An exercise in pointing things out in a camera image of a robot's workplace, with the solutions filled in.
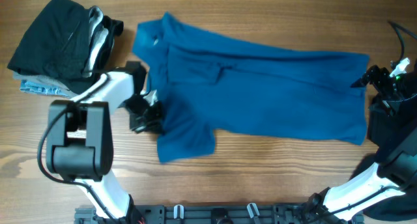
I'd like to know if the blue polo shirt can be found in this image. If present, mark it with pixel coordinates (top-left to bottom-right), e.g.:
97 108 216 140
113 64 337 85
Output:
132 13 369 163

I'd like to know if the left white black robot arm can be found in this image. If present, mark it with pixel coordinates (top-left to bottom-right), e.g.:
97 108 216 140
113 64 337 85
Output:
37 61 163 223

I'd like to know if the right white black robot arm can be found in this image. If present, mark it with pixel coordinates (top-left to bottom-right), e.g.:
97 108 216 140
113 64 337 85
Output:
302 66 416 223

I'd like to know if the dark clothes pile right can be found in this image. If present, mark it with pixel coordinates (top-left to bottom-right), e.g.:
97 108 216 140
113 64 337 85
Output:
361 97 416 221

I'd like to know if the black folded garment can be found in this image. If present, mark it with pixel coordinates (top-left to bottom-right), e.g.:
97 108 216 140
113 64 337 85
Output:
7 0 124 95

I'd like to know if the light blue folded garment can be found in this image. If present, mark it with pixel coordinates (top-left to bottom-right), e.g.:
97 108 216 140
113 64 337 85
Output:
20 79 76 98

